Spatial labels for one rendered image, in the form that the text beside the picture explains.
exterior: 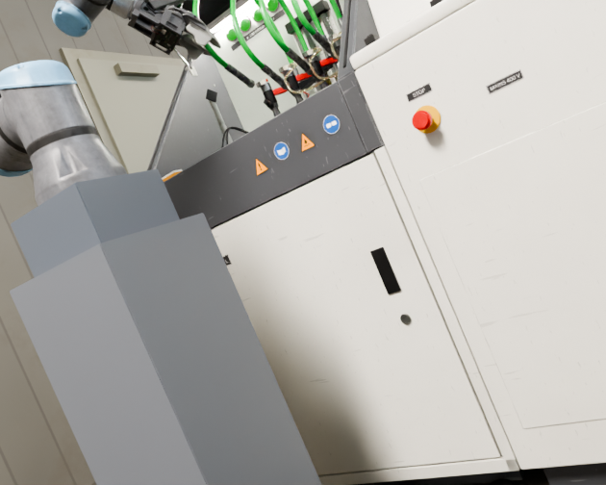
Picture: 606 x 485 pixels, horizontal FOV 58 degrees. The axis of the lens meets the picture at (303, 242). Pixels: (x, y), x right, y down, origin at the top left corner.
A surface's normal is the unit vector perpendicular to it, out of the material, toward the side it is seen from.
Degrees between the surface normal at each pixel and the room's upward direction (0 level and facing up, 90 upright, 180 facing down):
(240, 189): 90
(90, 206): 90
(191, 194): 90
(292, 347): 90
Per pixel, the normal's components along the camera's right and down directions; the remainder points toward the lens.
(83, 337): -0.45, 0.23
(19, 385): 0.80, -0.33
